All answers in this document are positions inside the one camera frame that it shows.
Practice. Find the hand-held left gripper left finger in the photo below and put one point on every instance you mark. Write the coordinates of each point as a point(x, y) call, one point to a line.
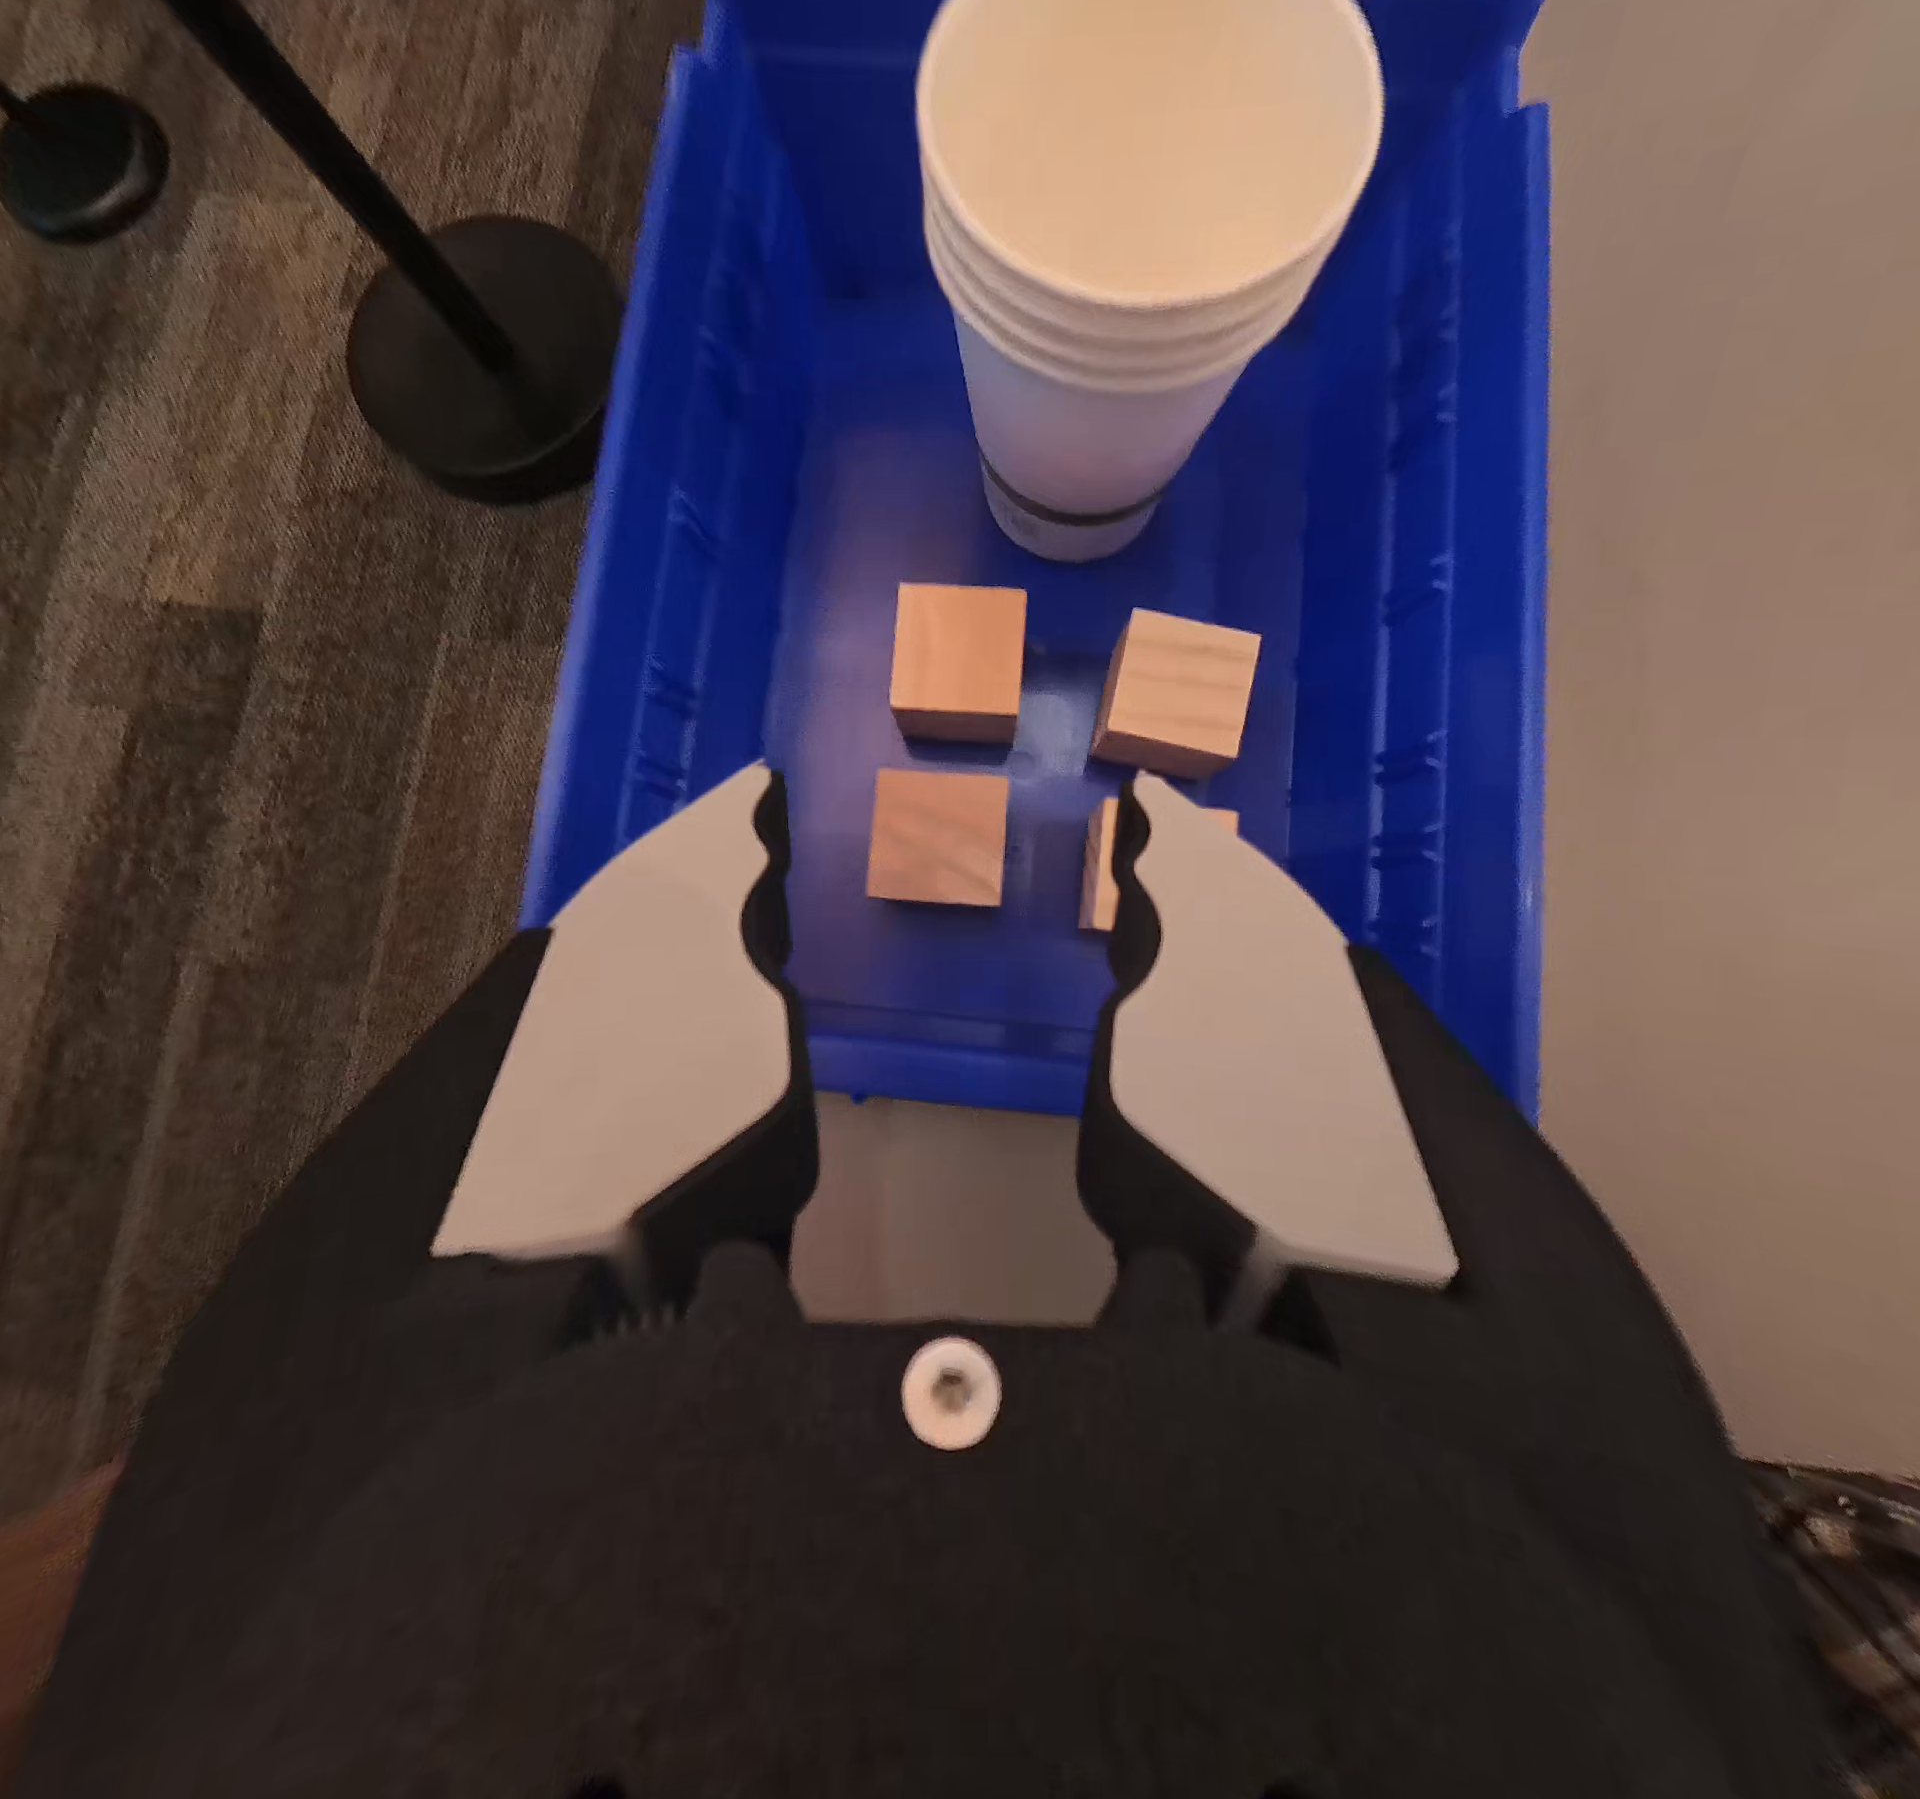
point(629, 1064)

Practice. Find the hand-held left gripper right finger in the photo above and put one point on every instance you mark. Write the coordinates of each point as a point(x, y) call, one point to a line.
point(1273, 1079)

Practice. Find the wooden cube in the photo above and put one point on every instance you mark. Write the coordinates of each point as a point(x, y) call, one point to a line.
point(1179, 690)
point(1100, 868)
point(961, 660)
point(938, 840)

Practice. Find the blue plastic bin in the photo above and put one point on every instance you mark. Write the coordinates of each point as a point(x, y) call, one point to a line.
point(676, 479)

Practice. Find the black round-base stand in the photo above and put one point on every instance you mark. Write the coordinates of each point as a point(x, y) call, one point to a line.
point(75, 165)
point(481, 403)

